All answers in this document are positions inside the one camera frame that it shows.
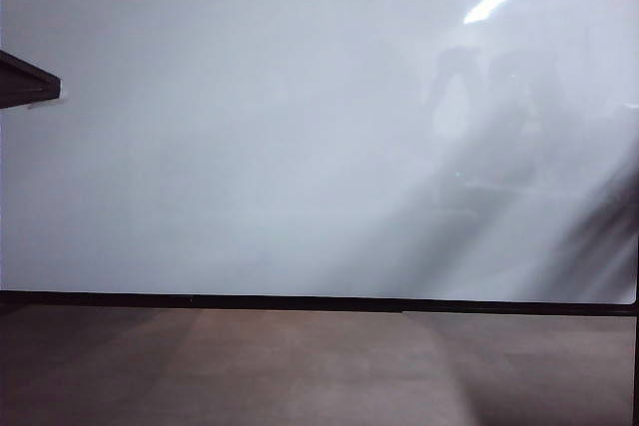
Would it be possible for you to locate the white whiteboard with black frame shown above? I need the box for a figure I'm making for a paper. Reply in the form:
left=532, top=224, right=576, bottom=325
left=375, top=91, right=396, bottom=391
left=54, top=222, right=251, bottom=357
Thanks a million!
left=0, top=0, right=639, bottom=318

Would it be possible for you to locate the dark flat angular bar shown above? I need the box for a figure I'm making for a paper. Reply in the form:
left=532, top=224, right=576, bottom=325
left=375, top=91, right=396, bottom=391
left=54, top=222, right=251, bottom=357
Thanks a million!
left=0, top=49, right=62, bottom=111

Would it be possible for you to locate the black whiteboard stand post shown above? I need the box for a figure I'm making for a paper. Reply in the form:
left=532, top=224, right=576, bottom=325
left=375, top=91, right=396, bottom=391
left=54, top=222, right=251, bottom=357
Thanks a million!
left=629, top=314, right=639, bottom=426

